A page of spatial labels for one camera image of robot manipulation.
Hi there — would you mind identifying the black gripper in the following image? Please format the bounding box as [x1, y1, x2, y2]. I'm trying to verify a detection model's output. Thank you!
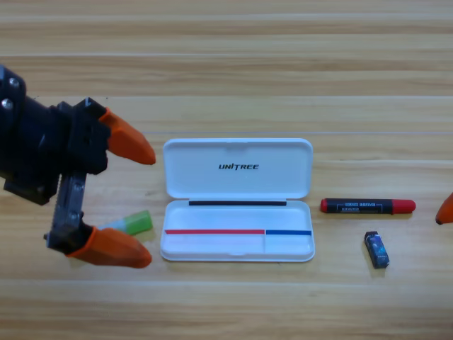
[0, 64, 157, 256]

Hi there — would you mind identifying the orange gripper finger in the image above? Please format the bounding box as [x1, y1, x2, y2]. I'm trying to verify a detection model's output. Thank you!
[435, 192, 453, 226]
[66, 227, 154, 269]

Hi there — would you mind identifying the green capped marker pen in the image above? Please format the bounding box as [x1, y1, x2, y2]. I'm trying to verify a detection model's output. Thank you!
[97, 210, 154, 237]

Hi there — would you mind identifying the red and black marker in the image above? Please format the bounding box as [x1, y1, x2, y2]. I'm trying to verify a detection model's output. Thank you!
[320, 198, 417, 215]

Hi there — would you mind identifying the dark blue eraser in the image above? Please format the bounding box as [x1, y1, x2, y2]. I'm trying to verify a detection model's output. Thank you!
[363, 231, 391, 270]

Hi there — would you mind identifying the white Unitree pencil case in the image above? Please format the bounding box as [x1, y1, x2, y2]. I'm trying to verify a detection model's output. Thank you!
[159, 137, 316, 264]

